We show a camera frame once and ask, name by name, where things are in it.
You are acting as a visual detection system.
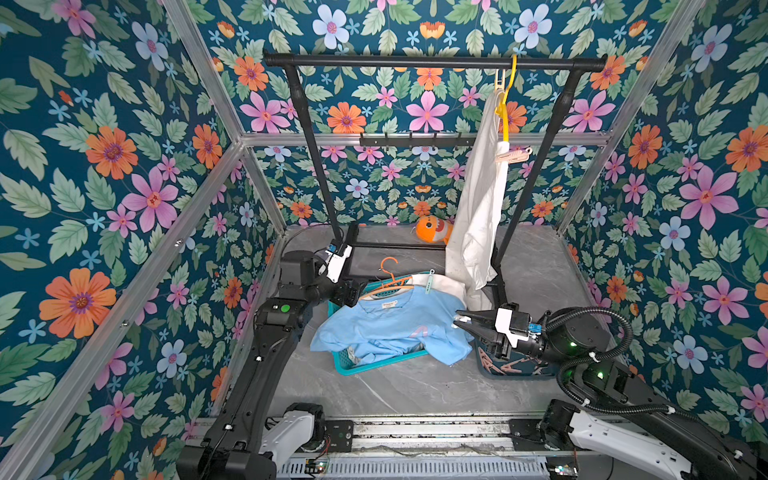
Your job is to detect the light blue garment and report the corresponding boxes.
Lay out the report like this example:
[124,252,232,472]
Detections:
[310,287,472,366]

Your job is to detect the tan orange plastic hanger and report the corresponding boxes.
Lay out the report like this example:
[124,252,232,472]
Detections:
[359,275,420,300]

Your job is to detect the mint green clothespin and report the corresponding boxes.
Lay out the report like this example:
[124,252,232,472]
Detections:
[424,270,435,294]

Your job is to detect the white t-shirt black print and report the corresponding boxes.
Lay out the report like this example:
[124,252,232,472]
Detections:
[445,89,508,310]

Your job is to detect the pink clothespin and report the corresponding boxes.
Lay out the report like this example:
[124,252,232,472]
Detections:
[495,146,532,164]

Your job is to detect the yellow plastic hanger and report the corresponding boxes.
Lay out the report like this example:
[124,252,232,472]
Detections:
[496,55,518,142]

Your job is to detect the beige wooden clothespin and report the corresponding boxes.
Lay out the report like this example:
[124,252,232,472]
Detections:
[494,69,506,90]

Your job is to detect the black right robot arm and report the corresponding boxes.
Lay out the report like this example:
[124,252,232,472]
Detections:
[454,304,767,479]

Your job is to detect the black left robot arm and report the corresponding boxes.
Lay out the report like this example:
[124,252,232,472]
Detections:
[176,246,362,479]

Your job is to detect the dark teal clothespin tray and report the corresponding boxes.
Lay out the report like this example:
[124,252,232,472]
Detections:
[473,340,557,381]

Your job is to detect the teal laundry basket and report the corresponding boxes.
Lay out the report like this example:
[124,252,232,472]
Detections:
[326,299,430,377]

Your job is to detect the orange fish plush toy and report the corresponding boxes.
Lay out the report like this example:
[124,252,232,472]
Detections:
[415,215,453,245]

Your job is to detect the black clothes rack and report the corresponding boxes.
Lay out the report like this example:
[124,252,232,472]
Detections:
[262,52,607,313]

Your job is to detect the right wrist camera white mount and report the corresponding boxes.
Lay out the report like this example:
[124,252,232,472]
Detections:
[494,305,531,349]

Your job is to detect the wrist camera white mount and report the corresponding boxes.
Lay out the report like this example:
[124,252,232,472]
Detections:
[325,242,353,283]
[494,305,531,349]

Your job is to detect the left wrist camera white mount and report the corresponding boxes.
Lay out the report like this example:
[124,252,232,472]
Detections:
[325,242,353,283]

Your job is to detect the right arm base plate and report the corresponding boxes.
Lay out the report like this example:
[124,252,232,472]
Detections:
[507,419,574,451]

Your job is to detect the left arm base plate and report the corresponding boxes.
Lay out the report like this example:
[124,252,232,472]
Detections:
[302,420,355,454]

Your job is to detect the black wall hook rail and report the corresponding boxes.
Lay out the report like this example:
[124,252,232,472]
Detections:
[356,132,476,149]

